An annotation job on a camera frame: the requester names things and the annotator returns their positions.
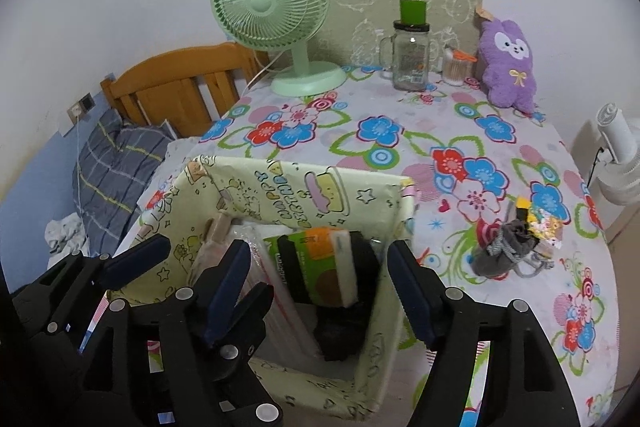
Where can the purple plush bunny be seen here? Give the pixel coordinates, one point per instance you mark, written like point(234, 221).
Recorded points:
point(508, 65)

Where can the black item in box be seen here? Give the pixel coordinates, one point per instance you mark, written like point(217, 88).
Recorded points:
point(340, 332)

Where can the green tissue pack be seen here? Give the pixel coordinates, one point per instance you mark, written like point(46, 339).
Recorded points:
point(317, 266)

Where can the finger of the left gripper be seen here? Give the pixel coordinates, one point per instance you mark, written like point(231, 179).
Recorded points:
point(233, 334)
point(49, 317)

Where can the wall power socket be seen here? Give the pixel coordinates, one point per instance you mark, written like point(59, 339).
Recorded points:
point(81, 108)

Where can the green cup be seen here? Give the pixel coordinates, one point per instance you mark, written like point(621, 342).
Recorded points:
point(412, 12)

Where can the green desk fan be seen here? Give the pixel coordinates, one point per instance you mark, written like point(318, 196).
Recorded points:
point(282, 26)

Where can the glass mason jar mug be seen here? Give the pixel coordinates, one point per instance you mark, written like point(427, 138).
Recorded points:
point(405, 55)

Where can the yellow snack packet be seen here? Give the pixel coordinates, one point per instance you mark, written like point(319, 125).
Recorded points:
point(540, 223)

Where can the toothpick jar orange lid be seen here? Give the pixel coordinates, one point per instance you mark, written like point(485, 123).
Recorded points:
point(456, 66)

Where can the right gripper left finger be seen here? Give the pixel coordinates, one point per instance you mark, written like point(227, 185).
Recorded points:
point(137, 391)

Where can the floral tablecloth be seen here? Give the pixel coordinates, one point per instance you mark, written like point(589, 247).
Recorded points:
point(442, 168)

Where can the crumpled white cloth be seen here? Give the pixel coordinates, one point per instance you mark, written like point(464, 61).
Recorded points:
point(66, 237)

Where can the white standing fan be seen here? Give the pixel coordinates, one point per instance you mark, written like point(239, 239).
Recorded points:
point(606, 151)

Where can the grey sock bundle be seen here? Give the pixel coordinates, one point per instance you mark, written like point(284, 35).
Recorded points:
point(509, 247)

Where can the yellow fabric storage box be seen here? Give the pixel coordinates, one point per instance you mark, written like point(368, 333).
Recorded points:
point(300, 231)

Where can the pink packet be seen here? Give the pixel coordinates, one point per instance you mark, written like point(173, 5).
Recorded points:
point(215, 245)

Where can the beige patterned wall board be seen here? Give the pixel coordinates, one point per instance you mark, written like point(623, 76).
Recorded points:
point(353, 30)

